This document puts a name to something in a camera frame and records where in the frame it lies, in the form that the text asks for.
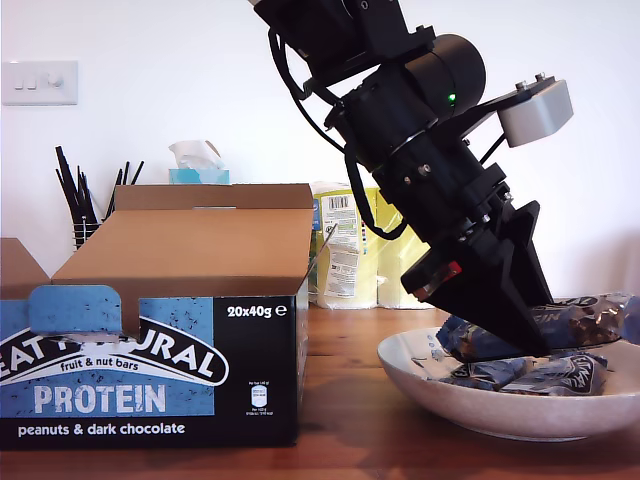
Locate snack bar carton box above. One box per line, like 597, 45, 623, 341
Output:
0, 182, 314, 450

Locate yellow paper towel pack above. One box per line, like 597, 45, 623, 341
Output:
308, 180, 434, 310

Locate blue snack bar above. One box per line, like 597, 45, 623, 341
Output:
436, 292, 640, 365
439, 357, 536, 392
502, 352, 610, 397

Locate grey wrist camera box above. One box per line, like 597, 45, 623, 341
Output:
452, 73, 575, 149

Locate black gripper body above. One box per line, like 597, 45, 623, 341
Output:
372, 127, 516, 303

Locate chrome wire utensil holder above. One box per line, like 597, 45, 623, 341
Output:
72, 214, 104, 251

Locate white plate blue flowers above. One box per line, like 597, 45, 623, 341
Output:
377, 327, 640, 441

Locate white light switch plate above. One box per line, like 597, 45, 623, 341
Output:
2, 59, 80, 106

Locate white tissue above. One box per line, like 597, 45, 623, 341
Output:
168, 140, 226, 171

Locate blue tissue box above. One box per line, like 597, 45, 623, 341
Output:
168, 168, 232, 186

